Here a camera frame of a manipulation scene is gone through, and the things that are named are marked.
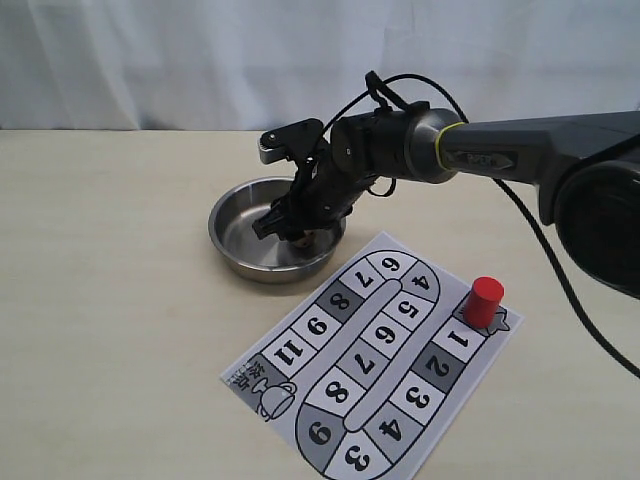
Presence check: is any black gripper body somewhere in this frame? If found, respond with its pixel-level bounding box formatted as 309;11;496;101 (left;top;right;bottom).
270;143;373;230

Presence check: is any red cylinder game piece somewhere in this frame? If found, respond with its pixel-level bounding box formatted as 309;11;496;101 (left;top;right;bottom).
463;276;505;329

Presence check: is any beige wooden die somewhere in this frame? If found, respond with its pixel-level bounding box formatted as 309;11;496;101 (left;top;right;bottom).
292;231;316;249

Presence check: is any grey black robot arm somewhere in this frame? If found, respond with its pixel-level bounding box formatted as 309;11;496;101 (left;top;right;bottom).
252;102;639;297

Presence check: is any round stainless steel bowl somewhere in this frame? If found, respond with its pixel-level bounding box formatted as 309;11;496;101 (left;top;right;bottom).
208;176;347;284

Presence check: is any printed number game board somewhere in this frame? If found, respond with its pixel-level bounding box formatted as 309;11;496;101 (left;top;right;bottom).
221;233;523;479

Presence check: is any white fabric curtain backdrop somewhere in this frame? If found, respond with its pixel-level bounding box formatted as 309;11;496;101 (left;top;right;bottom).
1;1;639;130

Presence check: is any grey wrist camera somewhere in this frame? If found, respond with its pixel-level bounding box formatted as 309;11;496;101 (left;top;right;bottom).
258;118;324;165

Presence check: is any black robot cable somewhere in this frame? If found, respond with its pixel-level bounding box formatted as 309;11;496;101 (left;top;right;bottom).
319;70;640;381

